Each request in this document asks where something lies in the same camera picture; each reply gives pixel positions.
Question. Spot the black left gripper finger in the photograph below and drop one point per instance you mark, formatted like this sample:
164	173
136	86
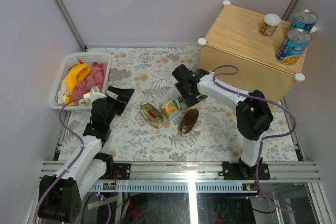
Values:
123	95
120	105

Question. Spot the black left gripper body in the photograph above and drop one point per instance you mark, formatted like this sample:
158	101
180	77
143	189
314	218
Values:
113	110

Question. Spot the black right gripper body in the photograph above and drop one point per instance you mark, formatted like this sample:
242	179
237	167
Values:
189	98

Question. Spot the dark green small can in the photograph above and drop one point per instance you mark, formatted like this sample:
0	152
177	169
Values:
180	102

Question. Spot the gold oval fish tin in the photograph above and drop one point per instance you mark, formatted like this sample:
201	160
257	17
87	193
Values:
188	121

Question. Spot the yellow jar white lid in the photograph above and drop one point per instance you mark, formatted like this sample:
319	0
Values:
269	25

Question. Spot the blue soup can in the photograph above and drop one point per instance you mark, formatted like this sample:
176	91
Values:
303	19
293	46

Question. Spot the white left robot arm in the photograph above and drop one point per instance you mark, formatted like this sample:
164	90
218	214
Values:
60	195

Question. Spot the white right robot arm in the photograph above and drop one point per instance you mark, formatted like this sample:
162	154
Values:
253	115

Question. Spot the gold oval tin under jar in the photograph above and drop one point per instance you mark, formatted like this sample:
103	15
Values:
152	115

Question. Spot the pink cloth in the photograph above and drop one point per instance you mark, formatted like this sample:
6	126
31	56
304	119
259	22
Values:
96	76

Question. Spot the white patterned cloth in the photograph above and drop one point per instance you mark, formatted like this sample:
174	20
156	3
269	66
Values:
64	97

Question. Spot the yellow cloth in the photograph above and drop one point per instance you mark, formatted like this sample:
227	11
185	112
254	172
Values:
76	77

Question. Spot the white plastic laundry basket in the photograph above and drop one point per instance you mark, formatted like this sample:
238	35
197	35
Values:
73	59

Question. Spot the wooden cube cabinet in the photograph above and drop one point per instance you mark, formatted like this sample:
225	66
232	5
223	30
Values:
234	39

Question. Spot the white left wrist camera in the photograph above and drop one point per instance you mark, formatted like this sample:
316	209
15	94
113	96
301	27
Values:
94	94

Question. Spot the aluminium frame rail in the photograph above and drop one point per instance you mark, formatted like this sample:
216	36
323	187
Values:
205	177

